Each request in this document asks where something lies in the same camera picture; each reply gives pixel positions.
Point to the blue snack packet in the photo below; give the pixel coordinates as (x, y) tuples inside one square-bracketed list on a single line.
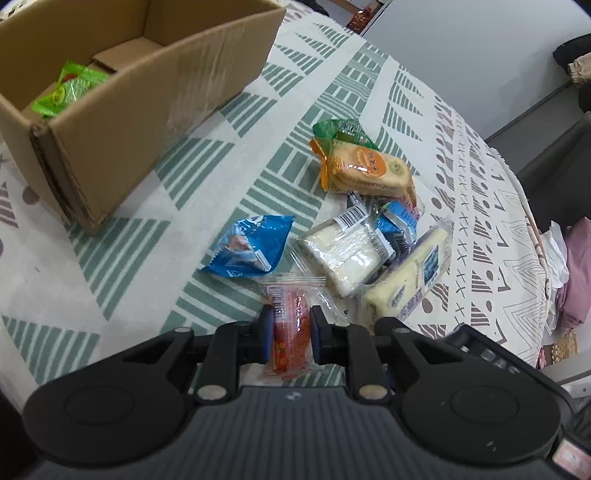
[(249, 244)]

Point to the patterned green white bed cover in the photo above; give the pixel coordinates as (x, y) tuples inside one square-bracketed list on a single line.
[(323, 78)]

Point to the white cloth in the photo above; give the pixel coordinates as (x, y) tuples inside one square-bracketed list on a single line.
[(554, 258)]

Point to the black bag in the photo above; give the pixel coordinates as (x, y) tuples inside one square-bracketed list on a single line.
[(570, 53)]

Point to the green crinkled snack packet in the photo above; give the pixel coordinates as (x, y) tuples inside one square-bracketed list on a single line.
[(344, 129)]

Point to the light green snack packet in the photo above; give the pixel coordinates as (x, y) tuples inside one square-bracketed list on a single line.
[(57, 99), (81, 78)]

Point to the small blue biscuit packet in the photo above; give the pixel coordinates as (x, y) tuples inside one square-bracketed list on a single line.
[(399, 226)]

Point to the long white cake packet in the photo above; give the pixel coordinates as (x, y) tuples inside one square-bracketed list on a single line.
[(411, 272)]

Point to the orange cracker packet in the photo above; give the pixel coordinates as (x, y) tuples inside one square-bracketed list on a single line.
[(369, 170)]

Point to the red snack packet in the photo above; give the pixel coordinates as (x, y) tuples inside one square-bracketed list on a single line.
[(290, 323)]

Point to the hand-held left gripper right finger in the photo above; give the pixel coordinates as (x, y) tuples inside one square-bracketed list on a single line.
[(316, 332)]

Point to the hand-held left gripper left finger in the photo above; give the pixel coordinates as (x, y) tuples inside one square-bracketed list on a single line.
[(267, 332)]

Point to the white sandwich bread packet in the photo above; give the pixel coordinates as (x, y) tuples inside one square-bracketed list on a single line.
[(344, 256)]

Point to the brown cardboard box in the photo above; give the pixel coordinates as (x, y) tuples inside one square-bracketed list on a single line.
[(138, 120)]

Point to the pink cloth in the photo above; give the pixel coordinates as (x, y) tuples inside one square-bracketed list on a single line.
[(577, 277)]

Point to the red printed box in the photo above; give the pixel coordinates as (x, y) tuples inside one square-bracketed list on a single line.
[(362, 19)]

